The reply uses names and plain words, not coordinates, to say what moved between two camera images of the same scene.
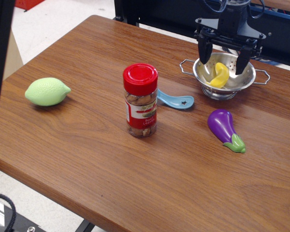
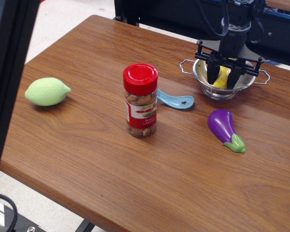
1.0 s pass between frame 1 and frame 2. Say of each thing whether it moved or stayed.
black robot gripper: moved
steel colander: stayed
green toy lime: stayed
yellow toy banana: stayed
